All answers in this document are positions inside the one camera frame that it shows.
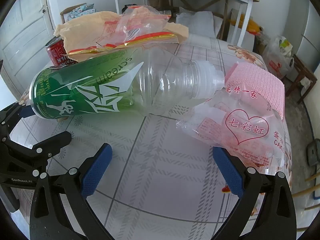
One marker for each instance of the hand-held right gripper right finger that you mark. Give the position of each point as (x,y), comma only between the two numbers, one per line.
(228,172)

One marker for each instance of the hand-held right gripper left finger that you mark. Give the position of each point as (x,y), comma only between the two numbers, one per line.
(96,172)

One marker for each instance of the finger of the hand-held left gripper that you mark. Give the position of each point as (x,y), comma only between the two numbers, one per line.
(27,111)
(55,142)

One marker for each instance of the pink print plastic bag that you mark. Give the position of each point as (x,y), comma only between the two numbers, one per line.
(240,125)

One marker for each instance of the green label plastic bottle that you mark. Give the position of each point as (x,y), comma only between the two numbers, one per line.
(87,87)

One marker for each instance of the red drink can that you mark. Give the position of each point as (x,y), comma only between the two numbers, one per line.
(56,53)

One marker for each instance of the brown paper bag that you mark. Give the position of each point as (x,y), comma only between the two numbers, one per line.
(82,27)

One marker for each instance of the clear red print plastic bag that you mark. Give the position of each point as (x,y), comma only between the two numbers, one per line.
(140,22)

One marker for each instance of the floral checked tablecloth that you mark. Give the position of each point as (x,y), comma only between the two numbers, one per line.
(150,167)

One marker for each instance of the white door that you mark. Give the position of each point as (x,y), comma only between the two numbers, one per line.
(25,30)

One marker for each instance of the white plastic shopping bag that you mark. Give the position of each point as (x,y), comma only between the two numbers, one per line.
(277,60)

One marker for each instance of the dark wooden stool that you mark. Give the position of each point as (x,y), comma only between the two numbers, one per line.
(303,73)

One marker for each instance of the yellow bag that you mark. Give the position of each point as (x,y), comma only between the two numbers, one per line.
(253,26)

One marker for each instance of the white desk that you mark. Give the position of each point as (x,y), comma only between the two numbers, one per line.
(243,22)

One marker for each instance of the white pillow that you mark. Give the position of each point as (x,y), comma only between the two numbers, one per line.
(197,22)

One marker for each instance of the white refrigerator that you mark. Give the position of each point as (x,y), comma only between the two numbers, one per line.
(312,30)

